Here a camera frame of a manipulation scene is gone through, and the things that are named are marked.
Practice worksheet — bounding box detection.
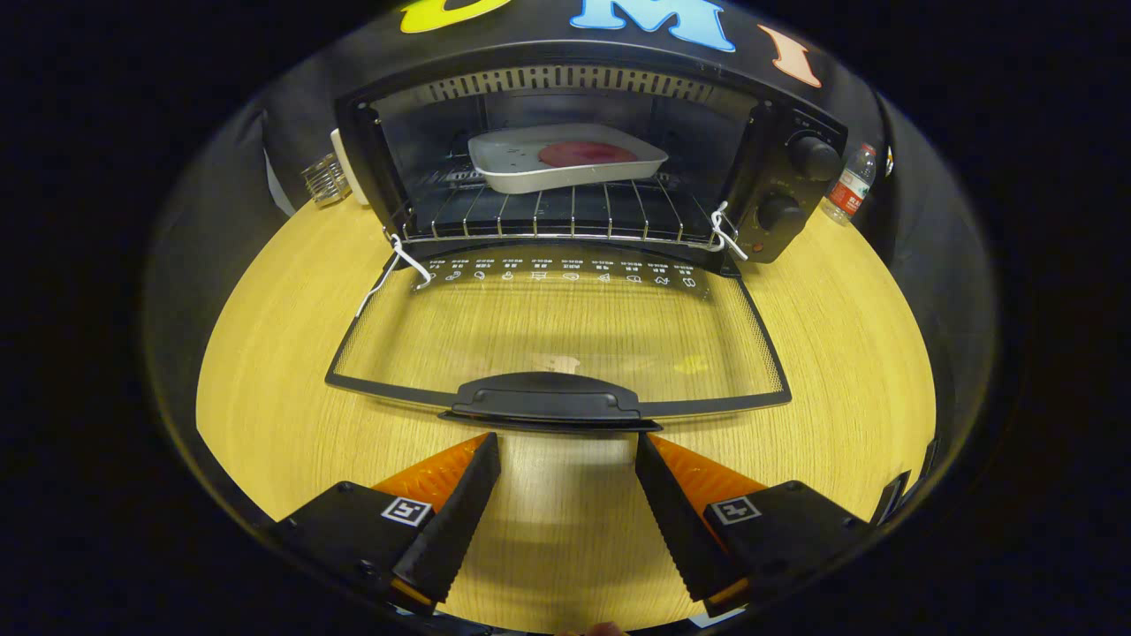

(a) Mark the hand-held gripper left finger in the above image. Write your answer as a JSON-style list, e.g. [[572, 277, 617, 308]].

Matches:
[[269, 431, 503, 617]]

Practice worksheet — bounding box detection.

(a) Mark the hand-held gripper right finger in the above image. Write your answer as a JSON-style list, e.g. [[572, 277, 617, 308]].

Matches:
[[634, 431, 871, 619]]

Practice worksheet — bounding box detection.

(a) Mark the white square plate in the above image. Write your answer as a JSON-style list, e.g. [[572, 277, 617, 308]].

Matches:
[[467, 123, 670, 195]]

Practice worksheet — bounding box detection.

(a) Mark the pink ham slice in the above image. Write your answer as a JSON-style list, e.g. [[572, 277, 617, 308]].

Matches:
[[538, 140, 639, 169]]

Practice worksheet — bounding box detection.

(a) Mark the black toaster oven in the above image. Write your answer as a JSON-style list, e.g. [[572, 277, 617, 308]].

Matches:
[[324, 62, 849, 435]]

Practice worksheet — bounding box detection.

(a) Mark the metal oven rack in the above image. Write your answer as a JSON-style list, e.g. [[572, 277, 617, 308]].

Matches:
[[389, 163, 739, 248]]

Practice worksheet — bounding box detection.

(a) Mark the white bread toaster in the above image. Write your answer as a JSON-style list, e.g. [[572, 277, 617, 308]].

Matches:
[[330, 128, 372, 208]]

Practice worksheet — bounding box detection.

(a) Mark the black chair backrest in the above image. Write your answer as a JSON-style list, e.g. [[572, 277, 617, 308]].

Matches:
[[870, 437, 939, 526]]

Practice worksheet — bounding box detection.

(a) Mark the black backdrop cloth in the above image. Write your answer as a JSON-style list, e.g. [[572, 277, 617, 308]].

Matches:
[[141, 0, 999, 531]]

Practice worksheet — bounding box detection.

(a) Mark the clear plastic water bottle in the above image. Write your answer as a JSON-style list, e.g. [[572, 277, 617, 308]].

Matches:
[[820, 143, 878, 226]]

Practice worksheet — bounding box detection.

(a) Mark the white string tie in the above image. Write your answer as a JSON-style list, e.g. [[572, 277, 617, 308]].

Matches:
[[355, 231, 434, 319], [709, 201, 750, 262]]

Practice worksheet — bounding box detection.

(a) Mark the small wire basket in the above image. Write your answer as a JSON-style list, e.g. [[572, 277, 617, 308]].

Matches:
[[300, 153, 353, 209]]

